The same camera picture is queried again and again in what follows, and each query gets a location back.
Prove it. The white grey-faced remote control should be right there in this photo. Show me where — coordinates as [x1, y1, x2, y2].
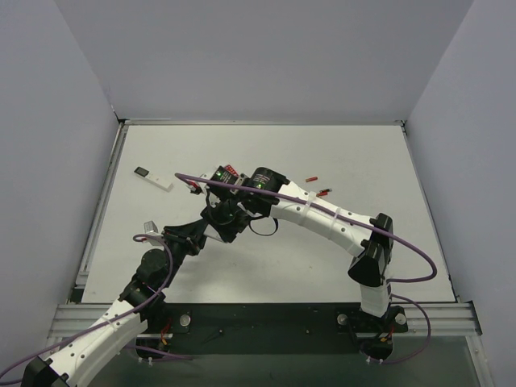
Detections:
[204, 226, 223, 243]

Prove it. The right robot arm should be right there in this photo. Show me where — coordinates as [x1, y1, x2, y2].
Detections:
[192, 166, 393, 318]

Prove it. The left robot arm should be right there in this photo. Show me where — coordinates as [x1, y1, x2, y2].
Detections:
[21, 219, 208, 386]

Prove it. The red remote control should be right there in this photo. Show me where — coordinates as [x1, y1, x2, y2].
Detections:
[224, 164, 239, 177]

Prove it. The slim white remote control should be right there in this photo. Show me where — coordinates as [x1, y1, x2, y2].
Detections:
[134, 166, 173, 192]

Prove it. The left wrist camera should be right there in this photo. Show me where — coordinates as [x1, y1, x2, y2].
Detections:
[144, 221, 162, 246]

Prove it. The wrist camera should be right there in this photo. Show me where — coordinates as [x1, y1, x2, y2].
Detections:
[186, 174, 210, 197]
[144, 221, 162, 246]

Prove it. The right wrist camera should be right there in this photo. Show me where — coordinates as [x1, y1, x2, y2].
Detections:
[186, 174, 210, 197]

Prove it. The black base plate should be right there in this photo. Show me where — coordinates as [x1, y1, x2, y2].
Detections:
[135, 302, 408, 360]

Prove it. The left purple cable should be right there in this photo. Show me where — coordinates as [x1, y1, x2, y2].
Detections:
[0, 232, 194, 384]

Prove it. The purple cable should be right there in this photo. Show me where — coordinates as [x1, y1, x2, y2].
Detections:
[174, 172, 439, 366]
[0, 232, 194, 384]

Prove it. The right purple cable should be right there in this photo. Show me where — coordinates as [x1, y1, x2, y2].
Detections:
[174, 172, 439, 366]

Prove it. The aluminium front rail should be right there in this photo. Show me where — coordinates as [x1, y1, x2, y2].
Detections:
[48, 302, 482, 338]

